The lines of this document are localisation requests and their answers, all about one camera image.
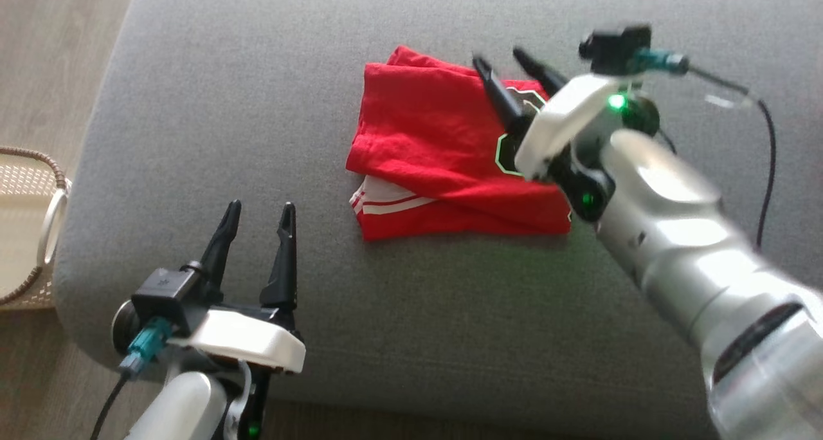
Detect woven wicker basket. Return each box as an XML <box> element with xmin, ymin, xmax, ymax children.
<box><xmin>0</xmin><ymin>145</ymin><xmax>72</xmax><ymax>311</ymax></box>

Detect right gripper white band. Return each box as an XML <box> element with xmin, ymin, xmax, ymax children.
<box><xmin>472</xmin><ymin>46</ymin><xmax>661</xmax><ymax>223</ymax></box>

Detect red white basketball jersey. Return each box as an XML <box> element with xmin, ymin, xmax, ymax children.
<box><xmin>345</xmin><ymin>44</ymin><xmax>574</xmax><ymax>243</ymax></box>

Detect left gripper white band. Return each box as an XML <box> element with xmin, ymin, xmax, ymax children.
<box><xmin>110</xmin><ymin>199</ymin><xmax>307</xmax><ymax>439</ymax></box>

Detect grey fabric sofa seat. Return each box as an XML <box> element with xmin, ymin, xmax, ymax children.
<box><xmin>54</xmin><ymin>0</ymin><xmax>823</xmax><ymax>438</ymax></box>

